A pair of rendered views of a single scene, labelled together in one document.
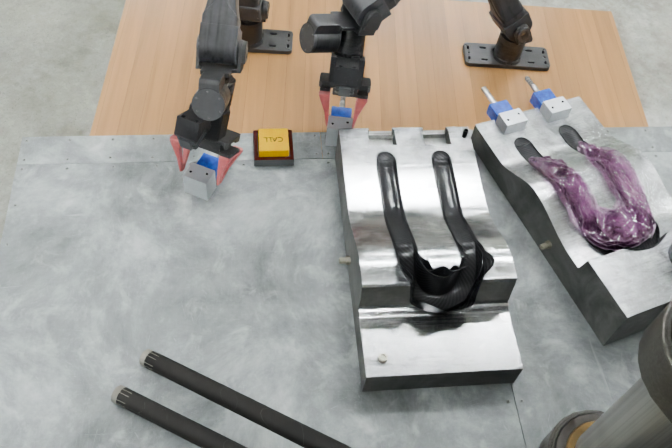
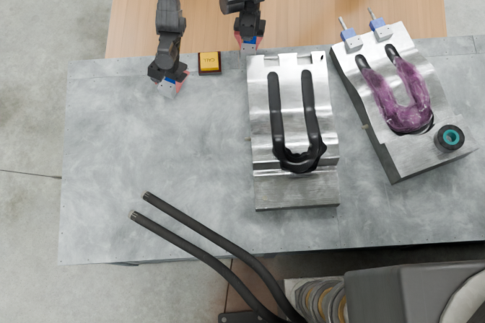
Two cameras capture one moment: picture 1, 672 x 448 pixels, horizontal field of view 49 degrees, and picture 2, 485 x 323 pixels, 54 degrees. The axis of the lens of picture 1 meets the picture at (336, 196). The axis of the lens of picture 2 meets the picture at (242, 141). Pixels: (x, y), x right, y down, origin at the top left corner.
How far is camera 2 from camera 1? 0.45 m
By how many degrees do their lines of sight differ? 21
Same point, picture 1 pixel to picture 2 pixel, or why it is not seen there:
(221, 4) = not seen: outside the picture
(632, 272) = (409, 149)
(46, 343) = (94, 186)
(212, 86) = (164, 52)
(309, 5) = not seen: outside the picture
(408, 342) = (279, 189)
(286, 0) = not seen: outside the picture
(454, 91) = (323, 15)
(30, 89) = not seen: outside the picture
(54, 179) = (88, 88)
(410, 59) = not seen: outside the picture
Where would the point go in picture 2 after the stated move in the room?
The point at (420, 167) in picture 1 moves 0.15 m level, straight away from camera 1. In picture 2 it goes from (293, 81) to (305, 41)
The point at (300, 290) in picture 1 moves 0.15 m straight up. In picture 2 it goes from (224, 153) to (221, 140)
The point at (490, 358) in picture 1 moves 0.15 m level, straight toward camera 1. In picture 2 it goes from (323, 197) to (295, 238)
